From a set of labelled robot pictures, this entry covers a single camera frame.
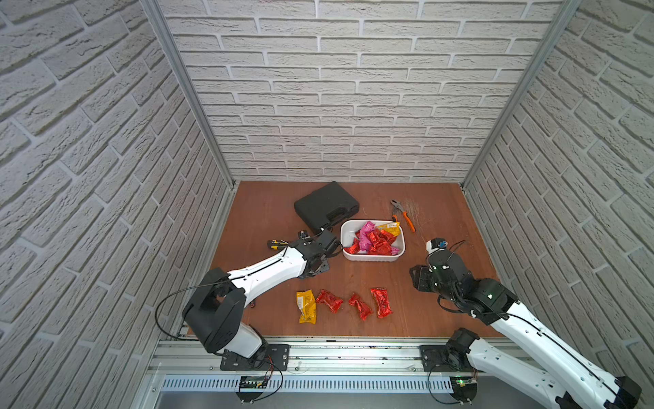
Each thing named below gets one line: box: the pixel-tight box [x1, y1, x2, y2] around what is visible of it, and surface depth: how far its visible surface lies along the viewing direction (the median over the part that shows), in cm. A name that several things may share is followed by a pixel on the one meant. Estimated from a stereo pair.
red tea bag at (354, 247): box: [344, 237, 361, 254], surface depth 97 cm
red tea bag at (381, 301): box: [370, 287, 393, 319], surface depth 85 cm
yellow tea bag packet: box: [296, 288, 317, 325], surface depth 81 cm
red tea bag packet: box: [315, 289, 345, 314], surface depth 83 cm
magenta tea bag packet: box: [359, 220, 376, 253], surface depth 98 cm
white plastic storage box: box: [340, 218, 406, 263], surface depth 97 cm
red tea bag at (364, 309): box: [348, 292, 373, 322], surface depth 82 cm
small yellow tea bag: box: [378, 221, 402, 237], surface depth 98 cm
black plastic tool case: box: [294, 180, 360, 232], surface depth 106 cm
